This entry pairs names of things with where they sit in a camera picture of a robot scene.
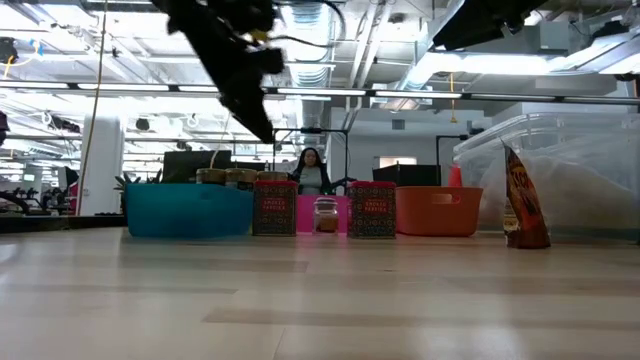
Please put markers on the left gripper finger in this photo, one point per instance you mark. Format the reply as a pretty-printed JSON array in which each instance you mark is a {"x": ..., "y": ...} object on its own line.
[{"x": 255, "y": 117}]

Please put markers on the smoked paprika tin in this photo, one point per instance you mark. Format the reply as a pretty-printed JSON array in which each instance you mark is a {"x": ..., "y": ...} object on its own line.
[
  {"x": 275, "y": 210},
  {"x": 372, "y": 210}
]

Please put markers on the black computer monitor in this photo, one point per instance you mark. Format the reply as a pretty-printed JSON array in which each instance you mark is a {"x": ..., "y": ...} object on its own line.
[
  {"x": 405, "y": 175},
  {"x": 190, "y": 165}
]

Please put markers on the brown spice packet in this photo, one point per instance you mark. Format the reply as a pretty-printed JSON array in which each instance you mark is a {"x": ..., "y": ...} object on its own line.
[{"x": 525, "y": 215}]

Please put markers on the orange cone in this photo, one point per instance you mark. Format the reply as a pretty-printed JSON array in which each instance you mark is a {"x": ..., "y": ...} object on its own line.
[{"x": 455, "y": 177}]

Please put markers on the pink-red plastic bin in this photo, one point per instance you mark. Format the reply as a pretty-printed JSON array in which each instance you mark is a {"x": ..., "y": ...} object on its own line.
[{"x": 305, "y": 215}]

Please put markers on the long horizontal light bar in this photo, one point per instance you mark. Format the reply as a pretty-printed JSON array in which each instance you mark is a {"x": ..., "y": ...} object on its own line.
[{"x": 500, "y": 96}]

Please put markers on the orange plastic bin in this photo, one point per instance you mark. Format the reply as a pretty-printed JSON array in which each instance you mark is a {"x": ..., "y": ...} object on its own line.
[{"x": 435, "y": 217}]

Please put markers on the black aluminium frame rails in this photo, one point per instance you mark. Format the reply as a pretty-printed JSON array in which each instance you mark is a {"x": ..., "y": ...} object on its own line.
[{"x": 50, "y": 224}]

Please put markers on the teal plastic bin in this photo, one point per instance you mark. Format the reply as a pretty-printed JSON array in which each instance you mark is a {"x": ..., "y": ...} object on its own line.
[{"x": 185, "y": 212}]

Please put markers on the grey cloth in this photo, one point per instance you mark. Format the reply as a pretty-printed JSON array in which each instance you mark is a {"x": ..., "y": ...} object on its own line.
[{"x": 585, "y": 195}]

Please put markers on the clear plastic storage box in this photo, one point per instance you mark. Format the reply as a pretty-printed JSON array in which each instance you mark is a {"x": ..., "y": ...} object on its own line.
[{"x": 575, "y": 135}]

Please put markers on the small saffron glass jar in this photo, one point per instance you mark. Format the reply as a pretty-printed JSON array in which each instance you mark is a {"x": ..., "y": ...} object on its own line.
[{"x": 326, "y": 220}]

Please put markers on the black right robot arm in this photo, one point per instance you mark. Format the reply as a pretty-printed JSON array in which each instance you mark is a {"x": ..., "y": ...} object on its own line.
[{"x": 480, "y": 20}]

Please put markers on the small potted plant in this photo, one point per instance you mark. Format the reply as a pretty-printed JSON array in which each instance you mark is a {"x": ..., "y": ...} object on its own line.
[{"x": 122, "y": 186}]

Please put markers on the white column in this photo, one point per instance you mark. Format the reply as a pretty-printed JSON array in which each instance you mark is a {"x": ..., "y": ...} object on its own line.
[{"x": 102, "y": 165}]

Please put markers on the person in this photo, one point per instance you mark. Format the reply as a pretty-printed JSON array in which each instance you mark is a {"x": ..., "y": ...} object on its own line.
[{"x": 311, "y": 175}]

